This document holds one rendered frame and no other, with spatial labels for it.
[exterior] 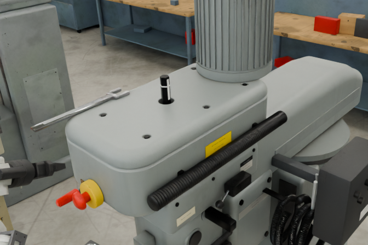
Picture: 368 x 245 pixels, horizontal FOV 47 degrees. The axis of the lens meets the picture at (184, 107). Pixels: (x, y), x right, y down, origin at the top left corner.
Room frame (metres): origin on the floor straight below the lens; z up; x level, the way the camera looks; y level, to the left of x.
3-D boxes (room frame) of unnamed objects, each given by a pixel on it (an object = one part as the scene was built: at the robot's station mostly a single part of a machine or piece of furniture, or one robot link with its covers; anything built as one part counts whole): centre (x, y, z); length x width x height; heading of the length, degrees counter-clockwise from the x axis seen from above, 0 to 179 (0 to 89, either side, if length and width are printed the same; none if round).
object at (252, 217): (1.01, -0.10, 1.47); 0.24 x 0.19 x 0.26; 44
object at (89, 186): (0.71, 0.20, 1.76); 0.06 x 0.02 x 0.06; 44
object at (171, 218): (0.90, 0.01, 1.68); 0.34 x 0.24 x 0.10; 134
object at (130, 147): (0.88, 0.03, 1.81); 0.47 x 0.26 x 0.16; 134
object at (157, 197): (0.79, -0.09, 1.79); 0.45 x 0.04 x 0.04; 134
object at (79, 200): (0.69, 0.22, 1.76); 0.04 x 0.03 x 0.04; 44
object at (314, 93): (1.22, -0.32, 1.66); 0.80 x 0.23 x 0.20; 134
